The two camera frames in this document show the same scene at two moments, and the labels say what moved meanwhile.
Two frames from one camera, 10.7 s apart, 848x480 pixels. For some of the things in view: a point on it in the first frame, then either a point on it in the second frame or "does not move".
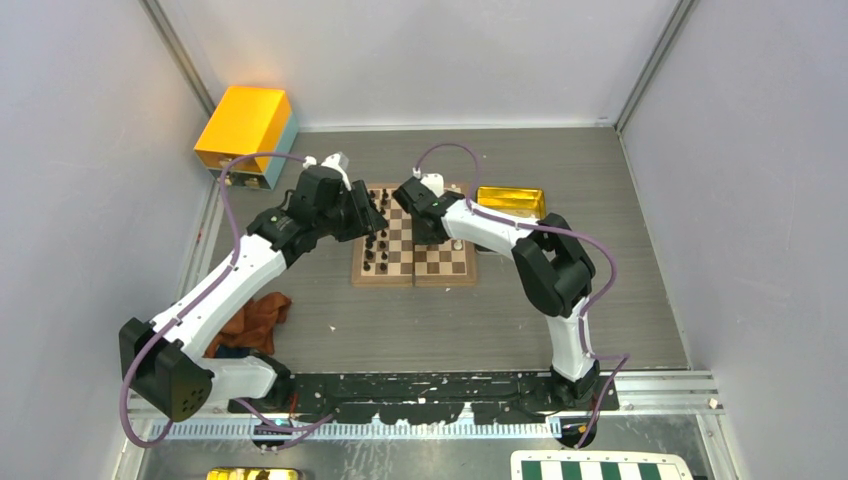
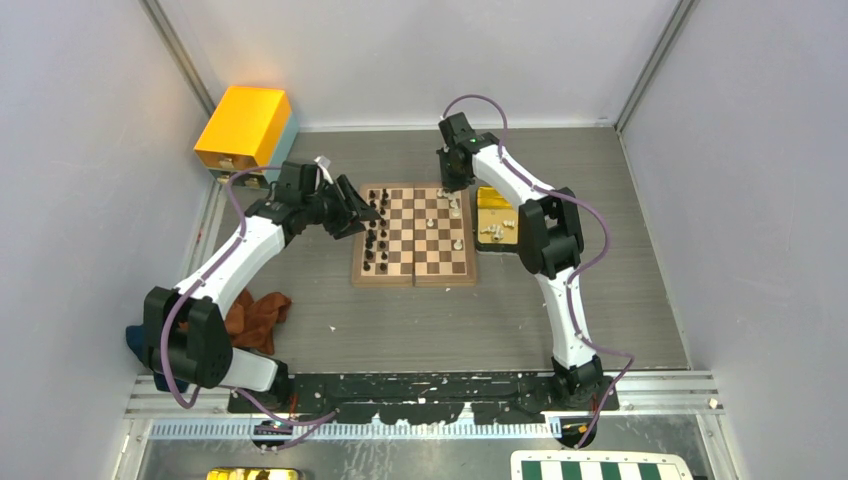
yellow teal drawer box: (248, 121) does not move
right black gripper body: (420, 238) → (452, 180)
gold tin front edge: (254, 473) does not move
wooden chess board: (394, 257) does not move
